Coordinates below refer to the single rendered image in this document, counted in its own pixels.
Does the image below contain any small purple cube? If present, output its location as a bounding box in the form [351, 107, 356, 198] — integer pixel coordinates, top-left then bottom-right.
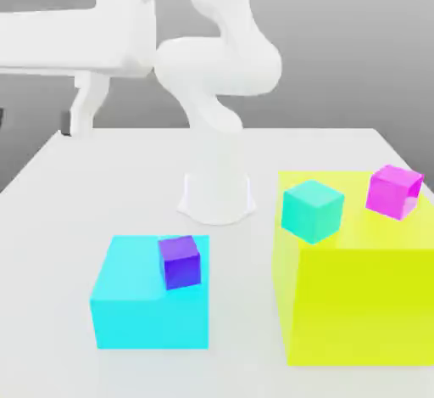
[158, 234, 203, 291]

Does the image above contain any small magenta cube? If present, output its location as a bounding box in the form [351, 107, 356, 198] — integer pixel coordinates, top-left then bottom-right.
[364, 164, 426, 221]

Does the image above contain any large yellow box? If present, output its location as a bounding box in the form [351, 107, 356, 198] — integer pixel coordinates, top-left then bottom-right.
[271, 170, 434, 367]

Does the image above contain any small teal cube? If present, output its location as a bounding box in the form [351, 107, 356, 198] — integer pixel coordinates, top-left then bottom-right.
[281, 179, 346, 246]

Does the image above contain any large cyan box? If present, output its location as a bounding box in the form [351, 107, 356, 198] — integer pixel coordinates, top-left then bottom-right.
[89, 234, 210, 350]

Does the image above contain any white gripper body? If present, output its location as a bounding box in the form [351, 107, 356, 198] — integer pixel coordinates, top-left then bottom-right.
[0, 0, 158, 79]

